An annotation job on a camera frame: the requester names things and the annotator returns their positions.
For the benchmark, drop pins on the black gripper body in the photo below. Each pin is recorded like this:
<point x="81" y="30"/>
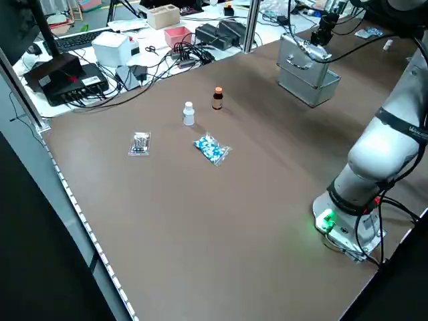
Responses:
<point x="326" y="24"/>

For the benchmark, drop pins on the silver aluminium case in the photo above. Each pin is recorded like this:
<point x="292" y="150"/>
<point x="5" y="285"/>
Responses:
<point x="311" y="93"/>

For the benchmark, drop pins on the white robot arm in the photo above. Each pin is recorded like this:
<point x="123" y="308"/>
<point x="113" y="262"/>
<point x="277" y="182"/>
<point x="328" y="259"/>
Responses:
<point x="368" y="160"/>

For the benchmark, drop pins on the small black orange box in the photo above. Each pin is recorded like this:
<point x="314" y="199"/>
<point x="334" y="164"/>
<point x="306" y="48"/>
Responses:
<point x="228" y="10"/>

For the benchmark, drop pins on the pink box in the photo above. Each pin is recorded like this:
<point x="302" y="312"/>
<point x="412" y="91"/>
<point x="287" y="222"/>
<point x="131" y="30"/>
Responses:
<point x="177" y="36"/>

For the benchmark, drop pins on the wooden box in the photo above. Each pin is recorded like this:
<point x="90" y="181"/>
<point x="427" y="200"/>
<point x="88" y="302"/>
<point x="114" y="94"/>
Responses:
<point x="164" y="16"/>

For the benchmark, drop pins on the white box appliance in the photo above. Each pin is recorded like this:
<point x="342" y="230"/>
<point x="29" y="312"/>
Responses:
<point x="110" y="48"/>

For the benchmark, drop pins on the white blue surgical pack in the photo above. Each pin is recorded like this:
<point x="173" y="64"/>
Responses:
<point x="362" y="33"/>

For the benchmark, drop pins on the blue white capsule bag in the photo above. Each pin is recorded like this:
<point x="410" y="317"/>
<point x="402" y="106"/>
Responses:
<point x="210" y="150"/>
<point x="377" y="31"/>

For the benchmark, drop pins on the clear plastic bag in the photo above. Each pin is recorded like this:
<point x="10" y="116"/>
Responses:
<point x="272" y="6"/>

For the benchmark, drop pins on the small white pill bottle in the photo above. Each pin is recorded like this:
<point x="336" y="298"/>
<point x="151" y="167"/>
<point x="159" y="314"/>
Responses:
<point x="388" y="45"/>

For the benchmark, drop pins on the black power brick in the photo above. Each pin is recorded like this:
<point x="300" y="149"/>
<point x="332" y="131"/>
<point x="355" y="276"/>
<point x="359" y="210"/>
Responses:
<point x="234" y="30"/>
<point x="209" y="35"/>

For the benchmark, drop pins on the small teal packet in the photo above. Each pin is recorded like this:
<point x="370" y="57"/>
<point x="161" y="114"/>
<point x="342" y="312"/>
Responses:
<point x="409" y="59"/>

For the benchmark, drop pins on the brown bottle orange cap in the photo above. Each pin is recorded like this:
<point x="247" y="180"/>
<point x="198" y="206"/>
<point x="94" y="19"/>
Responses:
<point x="217" y="100"/>

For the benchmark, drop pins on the black power strip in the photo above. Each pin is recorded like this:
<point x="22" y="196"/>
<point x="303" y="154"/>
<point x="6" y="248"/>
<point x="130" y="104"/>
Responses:
<point x="184" y="57"/>

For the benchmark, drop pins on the translucent white bottle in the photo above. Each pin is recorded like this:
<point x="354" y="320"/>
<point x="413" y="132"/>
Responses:
<point x="189" y="115"/>

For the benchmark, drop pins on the black scissors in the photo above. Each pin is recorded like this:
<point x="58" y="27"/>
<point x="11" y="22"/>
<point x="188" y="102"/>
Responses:
<point x="152" y="49"/>

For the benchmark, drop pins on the black plug adapter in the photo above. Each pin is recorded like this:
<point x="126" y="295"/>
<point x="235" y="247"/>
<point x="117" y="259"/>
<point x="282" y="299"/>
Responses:
<point x="138" y="72"/>

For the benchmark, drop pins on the grey power adapter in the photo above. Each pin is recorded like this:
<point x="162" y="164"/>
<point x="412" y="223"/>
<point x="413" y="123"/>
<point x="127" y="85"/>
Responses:
<point x="125" y="78"/>

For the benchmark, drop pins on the black tripod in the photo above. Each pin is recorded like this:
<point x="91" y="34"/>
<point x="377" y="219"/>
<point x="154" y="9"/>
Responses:
<point x="115" y="8"/>

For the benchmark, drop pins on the black keyboard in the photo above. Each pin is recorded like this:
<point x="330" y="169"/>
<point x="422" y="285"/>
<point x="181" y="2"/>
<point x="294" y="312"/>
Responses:
<point x="77" y="40"/>

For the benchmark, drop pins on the black monitor stand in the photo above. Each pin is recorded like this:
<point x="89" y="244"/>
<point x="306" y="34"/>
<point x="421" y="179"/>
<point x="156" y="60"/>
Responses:
<point x="57" y="70"/>

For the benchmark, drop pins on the black monitor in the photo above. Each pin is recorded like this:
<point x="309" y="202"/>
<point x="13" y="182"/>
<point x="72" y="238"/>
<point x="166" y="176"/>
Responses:
<point x="16" y="26"/>

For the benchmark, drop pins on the aluminium post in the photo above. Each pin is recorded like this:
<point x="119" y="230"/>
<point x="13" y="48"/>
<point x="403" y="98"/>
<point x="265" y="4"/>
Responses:
<point x="250" y="26"/>

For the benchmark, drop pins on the black network switch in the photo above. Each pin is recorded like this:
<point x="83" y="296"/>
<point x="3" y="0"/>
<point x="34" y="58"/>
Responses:
<point x="87" y="82"/>

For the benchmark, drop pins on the aluminium frame rail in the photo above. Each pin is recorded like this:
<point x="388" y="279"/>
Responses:
<point x="23" y="97"/>

